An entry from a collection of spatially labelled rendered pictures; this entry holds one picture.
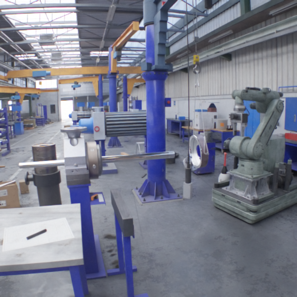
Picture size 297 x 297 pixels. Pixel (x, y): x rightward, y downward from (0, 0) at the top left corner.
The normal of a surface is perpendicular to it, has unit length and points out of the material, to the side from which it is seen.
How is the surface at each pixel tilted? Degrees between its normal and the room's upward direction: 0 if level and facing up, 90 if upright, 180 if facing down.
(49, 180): 90
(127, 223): 90
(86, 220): 90
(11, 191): 90
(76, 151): 45
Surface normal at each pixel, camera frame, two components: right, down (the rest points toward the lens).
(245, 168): -0.78, 0.12
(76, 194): 0.29, 0.17
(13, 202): 0.61, 0.13
